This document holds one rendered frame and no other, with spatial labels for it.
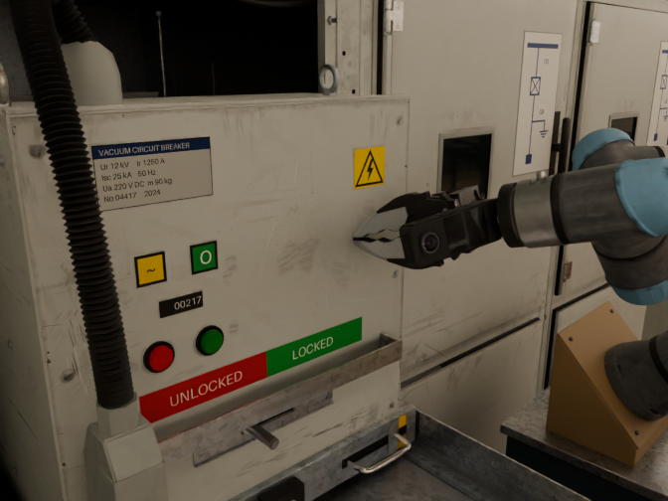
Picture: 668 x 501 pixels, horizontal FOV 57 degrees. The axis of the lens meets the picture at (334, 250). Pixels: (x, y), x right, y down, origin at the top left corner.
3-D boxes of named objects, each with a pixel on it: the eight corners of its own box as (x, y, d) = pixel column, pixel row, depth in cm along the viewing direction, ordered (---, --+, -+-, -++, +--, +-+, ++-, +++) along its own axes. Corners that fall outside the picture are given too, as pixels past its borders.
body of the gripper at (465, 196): (444, 249, 78) (539, 238, 71) (415, 265, 71) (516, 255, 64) (432, 190, 77) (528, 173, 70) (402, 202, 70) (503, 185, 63)
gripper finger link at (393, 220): (371, 231, 82) (433, 222, 76) (348, 241, 77) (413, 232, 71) (367, 208, 81) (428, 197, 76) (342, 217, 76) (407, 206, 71)
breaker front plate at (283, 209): (403, 420, 93) (415, 99, 79) (83, 595, 62) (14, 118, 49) (397, 417, 94) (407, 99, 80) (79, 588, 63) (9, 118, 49)
